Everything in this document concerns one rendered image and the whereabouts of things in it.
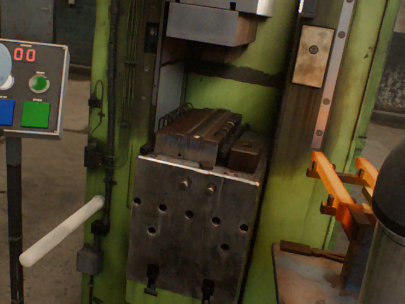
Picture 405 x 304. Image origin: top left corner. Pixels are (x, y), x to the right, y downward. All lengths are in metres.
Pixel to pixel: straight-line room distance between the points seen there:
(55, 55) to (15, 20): 6.69
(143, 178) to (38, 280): 1.13
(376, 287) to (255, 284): 1.10
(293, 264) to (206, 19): 0.70
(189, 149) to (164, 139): 0.08
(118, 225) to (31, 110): 0.59
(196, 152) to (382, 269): 0.87
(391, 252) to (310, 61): 0.90
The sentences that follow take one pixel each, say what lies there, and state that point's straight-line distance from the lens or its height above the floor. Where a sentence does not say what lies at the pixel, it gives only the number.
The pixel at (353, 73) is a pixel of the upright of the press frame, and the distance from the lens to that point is 1.33.
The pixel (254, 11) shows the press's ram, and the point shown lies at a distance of 1.19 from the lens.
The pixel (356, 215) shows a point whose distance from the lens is 0.81.
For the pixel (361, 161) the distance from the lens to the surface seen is 1.19.
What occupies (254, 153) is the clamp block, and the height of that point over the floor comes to 0.98.
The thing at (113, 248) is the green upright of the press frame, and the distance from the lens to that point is 1.71.
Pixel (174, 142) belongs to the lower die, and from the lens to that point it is 1.29.
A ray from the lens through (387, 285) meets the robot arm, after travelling 0.52.
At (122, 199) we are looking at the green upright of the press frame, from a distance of 1.60.
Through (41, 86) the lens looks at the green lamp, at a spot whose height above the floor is 1.08.
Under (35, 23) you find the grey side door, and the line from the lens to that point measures 7.89.
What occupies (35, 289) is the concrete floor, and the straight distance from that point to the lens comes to 2.23.
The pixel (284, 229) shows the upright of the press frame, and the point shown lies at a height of 0.69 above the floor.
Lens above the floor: 1.36
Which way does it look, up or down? 19 degrees down
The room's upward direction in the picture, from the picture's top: 8 degrees clockwise
